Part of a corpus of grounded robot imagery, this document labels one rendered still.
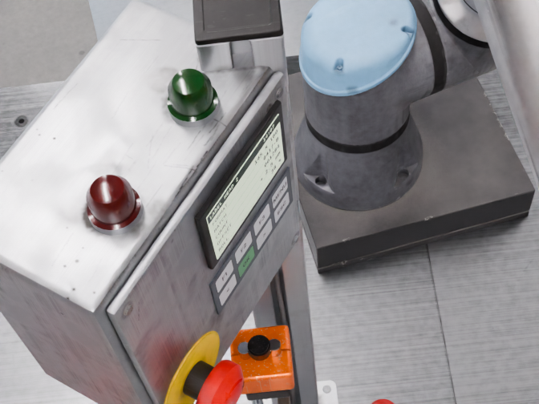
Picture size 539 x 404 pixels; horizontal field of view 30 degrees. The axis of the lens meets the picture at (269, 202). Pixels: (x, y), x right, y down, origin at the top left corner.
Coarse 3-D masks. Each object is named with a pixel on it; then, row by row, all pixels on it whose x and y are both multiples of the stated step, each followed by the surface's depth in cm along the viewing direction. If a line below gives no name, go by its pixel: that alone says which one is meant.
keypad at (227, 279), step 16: (288, 176) 60; (272, 192) 58; (288, 192) 61; (272, 208) 60; (256, 224) 58; (272, 224) 61; (240, 240) 57; (256, 240) 60; (240, 256) 58; (256, 256) 61; (224, 272) 57; (240, 272) 59; (224, 288) 58; (224, 304) 59
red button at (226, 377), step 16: (192, 368) 59; (208, 368) 59; (224, 368) 58; (240, 368) 59; (192, 384) 58; (208, 384) 57; (224, 384) 58; (240, 384) 59; (208, 400) 57; (224, 400) 58
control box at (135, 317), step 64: (128, 64) 53; (192, 64) 53; (64, 128) 51; (128, 128) 51; (192, 128) 50; (256, 128) 52; (0, 192) 49; (64, 192) 49; (192, 192) 49; (0, 256) 48; (64, 256) 47; (128, 256) 47; (192, 256) 52; (64, 320) 49; (128, 320) 48; (192, 320) 56; (64, 384) 64; (128, 384) 54
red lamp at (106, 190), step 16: (112, 176) 47; (96, 192) 46; (112, 192) 46; (128, 192) 47; (96, 208) 46; (112, 208) 46; (128, 208) 47; (96, 224) 47; (112, 224) 47; (128, 224) 47
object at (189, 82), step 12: (180, 72) 50; (192, 72) 50; (168, 84) 50; (180, 84) 49; (192, 84) 49; (204, 84) 49; (168, 96) 51; (180, 96) 49; (192, 96) 49; (204, 96) 49; (216, 96) 51; (168, 108) 51; (180, 108) 50; (192, 108) 50; (204, 108) 50; (216, 108) 51; (180, 120) 50; (192, 120) 50; (204, 120) 50
